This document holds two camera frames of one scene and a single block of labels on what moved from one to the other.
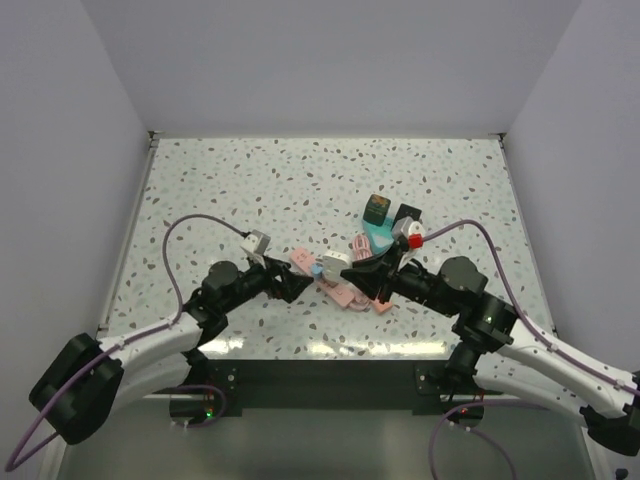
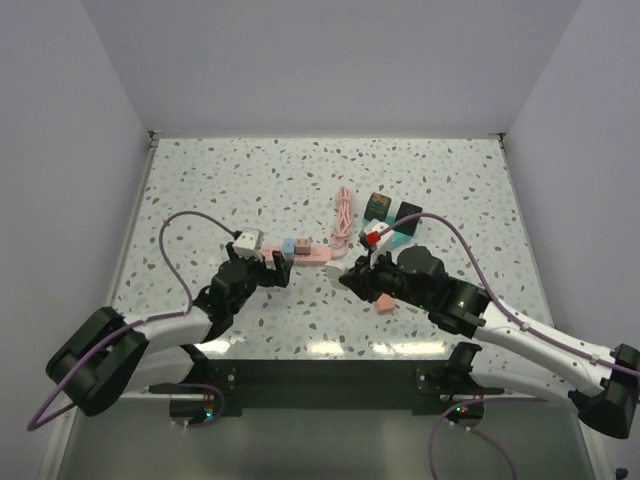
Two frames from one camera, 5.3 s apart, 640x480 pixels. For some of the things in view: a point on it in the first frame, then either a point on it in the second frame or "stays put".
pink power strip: [339, 293] -> [319, 255]
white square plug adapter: [334, 264] stays put
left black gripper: [289, 284] -> [277, 276]
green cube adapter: [376, 209] stays put
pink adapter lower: [380, 307] stays put
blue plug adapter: [317, 269] -> [288, 246]
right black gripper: [376, 277] stays put
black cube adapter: [405, 211] stays put
